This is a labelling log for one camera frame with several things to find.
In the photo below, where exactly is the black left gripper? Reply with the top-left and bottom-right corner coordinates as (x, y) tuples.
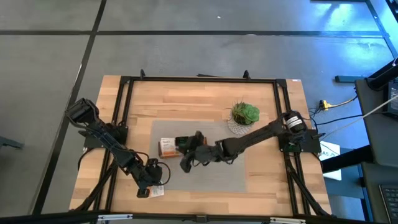
(136, 157), (165, 198)

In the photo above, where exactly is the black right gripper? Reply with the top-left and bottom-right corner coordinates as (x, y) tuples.
(180, 131), (224, 174)

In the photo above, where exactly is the white orange Tazo tea packet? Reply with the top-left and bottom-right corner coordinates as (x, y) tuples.
(148, 185), (165, 198)
(160, 138), (177, 156)

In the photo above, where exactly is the wooden tea box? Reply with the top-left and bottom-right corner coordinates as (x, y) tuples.
(157, 136), (208, 160)

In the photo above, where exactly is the grey woven placemat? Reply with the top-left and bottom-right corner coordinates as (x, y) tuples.
(149, 120), (248, 193)

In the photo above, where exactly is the green artificial plant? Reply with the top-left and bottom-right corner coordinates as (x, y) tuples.
(231, 100), (261, 126)

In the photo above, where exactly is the black overhead rig beam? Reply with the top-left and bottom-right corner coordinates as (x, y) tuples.
(0, 210), (398, 224)

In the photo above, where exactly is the white paper sign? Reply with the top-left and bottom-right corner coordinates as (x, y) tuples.
(319, 140), (342, 182)

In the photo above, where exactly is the grey chair base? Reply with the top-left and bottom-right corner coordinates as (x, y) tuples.
(0, 135), (25, 150)

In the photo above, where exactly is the black desk leg bar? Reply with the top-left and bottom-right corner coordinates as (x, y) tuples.
(321, 144), (374, 174)

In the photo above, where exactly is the grey metal bar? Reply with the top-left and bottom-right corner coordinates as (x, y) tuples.
(335, 75), (368, 83)

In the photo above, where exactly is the dark grey desk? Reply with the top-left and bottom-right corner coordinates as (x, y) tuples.
(354, 57), (398, 224)

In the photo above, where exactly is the black keyboard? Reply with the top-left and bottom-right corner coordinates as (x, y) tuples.
(378, 184), (398, 223)

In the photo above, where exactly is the dark laptop screen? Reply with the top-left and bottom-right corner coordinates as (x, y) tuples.
(386, 81), (398, 119)

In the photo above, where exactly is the black metal table frame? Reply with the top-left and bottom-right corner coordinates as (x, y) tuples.
(68, 68), (333, 218)

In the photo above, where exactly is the yellow power cable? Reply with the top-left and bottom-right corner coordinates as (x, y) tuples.
(318, 95), (359, 110)

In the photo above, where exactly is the white cable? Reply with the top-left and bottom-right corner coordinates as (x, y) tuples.
(320, 95), (398, 141)

